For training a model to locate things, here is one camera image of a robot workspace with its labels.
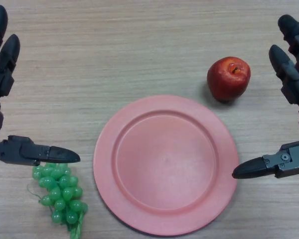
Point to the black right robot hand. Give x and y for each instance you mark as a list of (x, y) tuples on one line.
[(296, 82)]

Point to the pink round plate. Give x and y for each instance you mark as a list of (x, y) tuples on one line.
[(164, 164)]

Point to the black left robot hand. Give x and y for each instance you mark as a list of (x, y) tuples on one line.
[(5, 74)]

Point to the red apple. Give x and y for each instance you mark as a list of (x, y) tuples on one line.
[(226, 82)]

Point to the green grape bunch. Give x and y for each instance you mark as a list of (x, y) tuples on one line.
[(62, 194)]

